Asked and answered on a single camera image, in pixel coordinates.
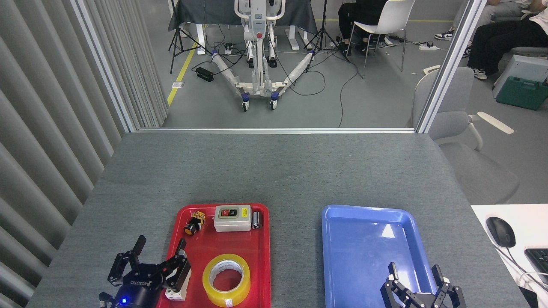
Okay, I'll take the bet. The white wheeled stand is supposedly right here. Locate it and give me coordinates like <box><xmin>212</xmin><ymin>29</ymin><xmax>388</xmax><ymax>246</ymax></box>
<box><xmin>211</xmin><ymin>0</ymin><xmax>316</xmax><ymax>113</ymax></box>

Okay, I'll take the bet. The grey office chair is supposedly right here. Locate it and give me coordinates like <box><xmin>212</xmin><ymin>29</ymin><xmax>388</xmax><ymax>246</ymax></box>
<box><xmin>411</xmin><ymin>64</ymin><xmax>521</xmax><ymax>205</ymax></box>

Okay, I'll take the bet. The black tripod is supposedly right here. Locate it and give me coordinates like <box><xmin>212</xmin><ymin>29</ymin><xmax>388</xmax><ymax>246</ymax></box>
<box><xmin>168</xmin><ymin>0</ymin><xmax>213</xmax><ymax>74</ymax></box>
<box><xmin>304</xmin><ymin>0</ymin><xmax>350</xmax><ymax>73</ymax></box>

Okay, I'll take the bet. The yellow and black push button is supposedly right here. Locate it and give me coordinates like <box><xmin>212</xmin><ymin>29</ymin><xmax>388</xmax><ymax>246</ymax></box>
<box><xmin>184</xmin><ymin>211</ymin><xmax>206</xmax><ymax>236</ymax></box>

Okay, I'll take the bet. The silver aluminium rail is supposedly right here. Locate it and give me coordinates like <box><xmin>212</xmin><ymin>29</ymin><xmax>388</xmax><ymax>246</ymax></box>
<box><xmin>136</xmin><ymin>127</ymin><xmax>417</xmax><ymax>134</ymax></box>

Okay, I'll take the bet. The white side table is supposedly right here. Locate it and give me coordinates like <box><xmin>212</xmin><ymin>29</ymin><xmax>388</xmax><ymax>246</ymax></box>
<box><xmin>471</xmin><ymin>204</ymin><xmax>548</xmax><ymax>300</ymax></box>

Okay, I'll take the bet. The grey push button switch box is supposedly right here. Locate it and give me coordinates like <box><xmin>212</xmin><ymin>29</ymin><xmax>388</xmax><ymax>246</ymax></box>
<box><xmin>214</xmin><ymin>205</ymin><xmax>252</xmax><ymax>232</ymax></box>

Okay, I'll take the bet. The black keyboard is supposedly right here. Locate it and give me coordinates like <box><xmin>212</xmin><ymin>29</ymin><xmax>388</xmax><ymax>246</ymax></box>
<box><xmin>524</xmin><ymin>248</ymin><xmax>548</xmax><ymax>285</ymax></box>

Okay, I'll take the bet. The green plastic case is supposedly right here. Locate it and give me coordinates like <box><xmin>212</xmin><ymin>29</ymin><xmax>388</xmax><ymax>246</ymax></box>
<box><xmin>496</xmin><ymin>76</ymin><xmax>548</xmax><ymax>111</ymax></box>

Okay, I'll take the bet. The table with dark cloth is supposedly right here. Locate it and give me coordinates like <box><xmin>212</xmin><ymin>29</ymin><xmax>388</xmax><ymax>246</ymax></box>
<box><xmin>168</xmin><ymin>0</ymin><xmax>318</xmax><ymax>55</ymax></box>

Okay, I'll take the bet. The blue plastic tray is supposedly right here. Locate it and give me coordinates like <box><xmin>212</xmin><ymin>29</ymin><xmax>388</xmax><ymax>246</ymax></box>
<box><xmin>322</xmin><ymin>204</ymin><xmax>441</xmax><ymax>308</ymax></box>

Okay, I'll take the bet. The grey pleated curtain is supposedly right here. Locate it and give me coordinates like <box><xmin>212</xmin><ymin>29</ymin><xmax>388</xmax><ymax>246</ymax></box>
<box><xmin>0</xmin><ymin>0</ymin><xmax>169</xmax><ymax>308</ymax></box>

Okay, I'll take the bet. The yellow tape roll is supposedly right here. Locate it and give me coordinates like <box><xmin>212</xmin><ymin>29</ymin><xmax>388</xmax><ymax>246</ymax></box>
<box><xmin>202</xmin><ymin>253</ymin><xmax>251</xmax><ymax>308</ymax></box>

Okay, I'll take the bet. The black floor cable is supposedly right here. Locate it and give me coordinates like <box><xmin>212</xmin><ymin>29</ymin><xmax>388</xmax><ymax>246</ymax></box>
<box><xmin>338</xmin><ymin>64</ymin><xmax>360</xmax><ymax>128</ymax></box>

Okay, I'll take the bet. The black mouse cable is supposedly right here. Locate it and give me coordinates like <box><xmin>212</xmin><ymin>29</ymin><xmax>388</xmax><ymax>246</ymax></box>
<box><xmin>497</xmin><ymin>246</ymin><xmax>548</xmax><ymax>283</ymax></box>

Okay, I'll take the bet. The white plastic chair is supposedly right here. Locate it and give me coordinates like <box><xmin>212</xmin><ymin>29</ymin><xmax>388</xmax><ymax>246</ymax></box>
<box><xmin>346</xmin><ymin>0</ymin><xmax>416</xmax><ymax>80</ymax></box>

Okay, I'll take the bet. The silver aluminium post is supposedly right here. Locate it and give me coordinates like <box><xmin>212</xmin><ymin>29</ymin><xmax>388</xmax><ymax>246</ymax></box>
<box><xmin>414</xmin><ymin>0</ymin><xmax>488</xmax><ymax>134</ymax></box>

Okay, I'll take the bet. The seated person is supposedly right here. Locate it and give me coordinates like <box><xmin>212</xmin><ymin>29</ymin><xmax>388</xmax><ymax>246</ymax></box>
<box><xmin>337</xmin><ymin>0</ymin><xmax>388</xmax><ymax>56</ymax></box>
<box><xmin>462</xmin><ymin>0</ymin><xmax>548</xmax><ymax>80</ymax></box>
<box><xmin>434</xmin><ymin>0</ymin><xmax>533</xmax><ymax>41</ymax></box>

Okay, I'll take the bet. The white circuit breaker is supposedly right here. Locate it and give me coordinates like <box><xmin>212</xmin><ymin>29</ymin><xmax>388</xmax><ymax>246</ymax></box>
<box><xmin>165</xmin><ymin>286</ymin><xmax>188</xmax><ymax>302</ymax></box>

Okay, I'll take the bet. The black computer mouse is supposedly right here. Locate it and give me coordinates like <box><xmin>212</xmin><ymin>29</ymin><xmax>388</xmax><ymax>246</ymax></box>
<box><xmin>486</xmin><ymin>217</ymin><xmax>516</xmax><ymax>249</ymax></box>

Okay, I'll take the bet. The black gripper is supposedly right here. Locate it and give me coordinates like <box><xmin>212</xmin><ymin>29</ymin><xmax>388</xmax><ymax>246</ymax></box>
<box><xmin>107</xmin><ymin>235</ymin><xmax>192</xmax><ymax>308</ymax></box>
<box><xmin>381</xmin><ymin>262</ymin><xmax>467</xmax><ymax>308</ymax></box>

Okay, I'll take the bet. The red plastic tray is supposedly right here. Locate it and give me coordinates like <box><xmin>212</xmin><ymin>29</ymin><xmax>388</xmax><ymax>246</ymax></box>
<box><xmin>155</xmin><ymin>203</ymin><xmax>271</xmax><ymax>308</ymax></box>

